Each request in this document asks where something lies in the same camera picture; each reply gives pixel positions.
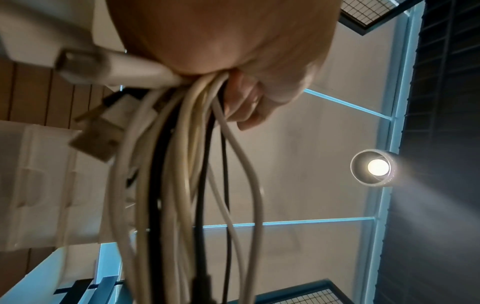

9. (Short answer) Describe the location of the person's left hand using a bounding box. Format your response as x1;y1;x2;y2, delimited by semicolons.
104;0;342;132

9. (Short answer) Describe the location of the white drawer organizer box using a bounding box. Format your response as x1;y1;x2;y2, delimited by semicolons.
0;120;136;253

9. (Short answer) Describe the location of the beige roller blind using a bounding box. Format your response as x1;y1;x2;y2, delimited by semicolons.
127;219;376;297
303;20;410;120
202;89;395;229

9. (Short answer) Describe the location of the wooden slatted table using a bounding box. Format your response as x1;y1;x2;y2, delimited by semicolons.
0;58;123;286

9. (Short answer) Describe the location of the round ceiling lamp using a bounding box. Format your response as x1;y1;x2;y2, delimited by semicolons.
350;148;399;187

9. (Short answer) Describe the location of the dark slatted blind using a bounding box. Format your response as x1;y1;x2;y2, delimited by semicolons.
372;0;480;304

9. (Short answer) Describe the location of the wire mesh panel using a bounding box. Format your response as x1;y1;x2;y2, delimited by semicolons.
339;0;427;37
256;278;359;304

